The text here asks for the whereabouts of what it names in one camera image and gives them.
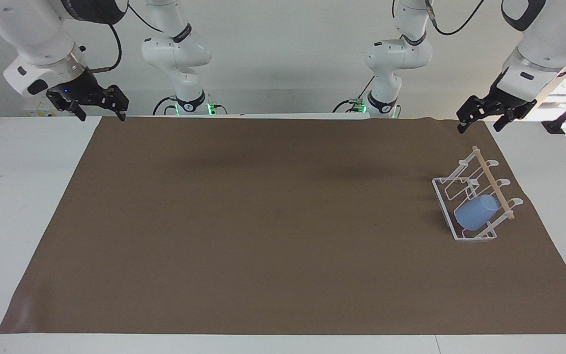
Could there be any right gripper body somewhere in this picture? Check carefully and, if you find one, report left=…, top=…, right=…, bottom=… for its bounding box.
left=47, top=66, right=107, bottom=107

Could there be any light blue plastic cup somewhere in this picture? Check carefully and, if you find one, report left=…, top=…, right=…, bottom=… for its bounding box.
left=453, top=194, right=501, bottom=231

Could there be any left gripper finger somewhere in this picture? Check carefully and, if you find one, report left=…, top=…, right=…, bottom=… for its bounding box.
left=492, top=100, right=538, bottom=132
left=456, top=94, right=499, bottom=134

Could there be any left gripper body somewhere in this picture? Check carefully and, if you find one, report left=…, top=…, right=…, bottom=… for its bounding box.
left=487, top=75, right=530, bottom=112

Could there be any white wire cup holder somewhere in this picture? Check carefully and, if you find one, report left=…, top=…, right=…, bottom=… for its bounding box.
left=431, top=145, right=525, bottom=242

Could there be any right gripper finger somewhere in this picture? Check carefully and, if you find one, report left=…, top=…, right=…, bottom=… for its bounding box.
left=46, top=91, right=87, bottom=122
left=92, top=85, right=130, bottom=122

